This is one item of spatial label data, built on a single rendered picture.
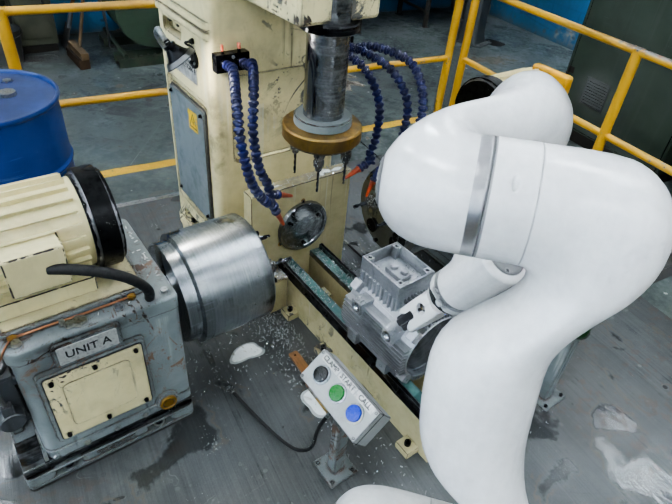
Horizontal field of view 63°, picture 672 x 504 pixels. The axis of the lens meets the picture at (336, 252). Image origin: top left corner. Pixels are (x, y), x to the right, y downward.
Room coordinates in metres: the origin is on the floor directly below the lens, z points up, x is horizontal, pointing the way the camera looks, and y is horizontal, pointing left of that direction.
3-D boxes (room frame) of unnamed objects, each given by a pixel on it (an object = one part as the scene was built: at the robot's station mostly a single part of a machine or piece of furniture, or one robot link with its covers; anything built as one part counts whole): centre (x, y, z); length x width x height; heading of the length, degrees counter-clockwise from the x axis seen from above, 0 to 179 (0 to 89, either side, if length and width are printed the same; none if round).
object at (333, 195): (1.23, 0.13, 0.97); 0.30 x 0.11 x 0.34; 129
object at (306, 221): (1.18, 0.09, 1.01); 0.15 x 0.02 x 0.15; 129
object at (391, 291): (0.90, -0.13, 1.11); 0.12 x 0.11 x 0.07; 40
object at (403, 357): (0.87, -0.16, 1.01); 0.20 x 0.19 x 0.19; 40
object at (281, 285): (1.09, 0.16, 0.86); 0.07 x 0.06 x 0.12; 129
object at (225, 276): (0.88, 0.31, 1.04); 0.37 x 0.25 x 0.25; 129
